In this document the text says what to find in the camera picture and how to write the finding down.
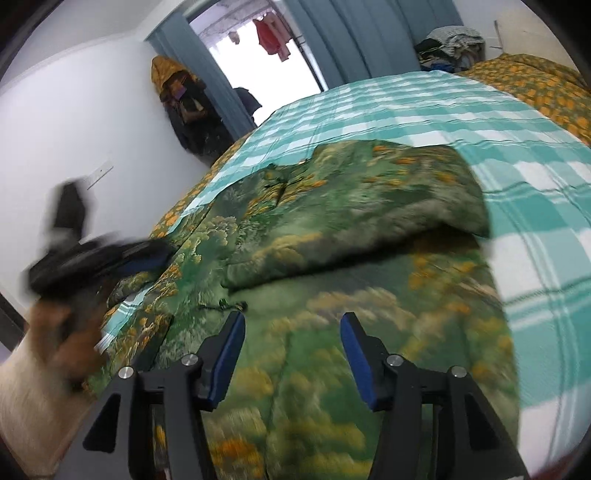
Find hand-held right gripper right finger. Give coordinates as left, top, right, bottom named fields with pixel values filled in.
left=339, top=311, right=532, bottom=480

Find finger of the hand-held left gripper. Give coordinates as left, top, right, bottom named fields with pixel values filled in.
left=111, top=237, right=175, bottom=283

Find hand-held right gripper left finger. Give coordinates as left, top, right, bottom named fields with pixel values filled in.
left=58, top=310, right=247, bottom=480

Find green landscape print garment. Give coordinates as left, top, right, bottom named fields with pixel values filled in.
left=83, top=141, right=520, bottom=480

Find person's left forearm cream sleeve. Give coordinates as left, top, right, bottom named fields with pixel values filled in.
left=0, top=344, right=100, bottom=478

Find pile of clothes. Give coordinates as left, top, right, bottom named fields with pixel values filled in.
left=413, top=26, right=486, bottom=72

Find person's left hand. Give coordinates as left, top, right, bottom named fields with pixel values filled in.
left=28, top=295, right=109, bottom=393

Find dark garment by doorway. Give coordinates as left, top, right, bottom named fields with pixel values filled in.
left=232, top=87, right=262, bottom=128

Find narrow blue curtain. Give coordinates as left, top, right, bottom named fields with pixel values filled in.
left=147, top=13, right=259, bottom=141

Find red hanging garment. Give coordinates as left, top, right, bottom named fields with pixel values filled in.
left=252, top=11, right=293, bottom=63

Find teal white checked blanket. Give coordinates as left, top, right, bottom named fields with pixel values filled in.
left=99, top=71, right=591, bottom=467

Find wide blue curtain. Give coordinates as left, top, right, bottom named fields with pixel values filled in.
left=281, top=0, right=464, bottom=92

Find orange floral green quilt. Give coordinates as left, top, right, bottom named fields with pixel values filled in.
left=148, top=52, right=591, bottom=243

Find cream board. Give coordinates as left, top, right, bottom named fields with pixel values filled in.
left=495, top=8, right=580, bottom=70

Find white wall switch plate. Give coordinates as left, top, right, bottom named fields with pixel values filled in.
left=84, top=159, right=114, bottom=189

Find dark clothes hanging on wall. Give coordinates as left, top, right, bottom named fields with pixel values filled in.
left=150, top=55, right=234, bottom=158

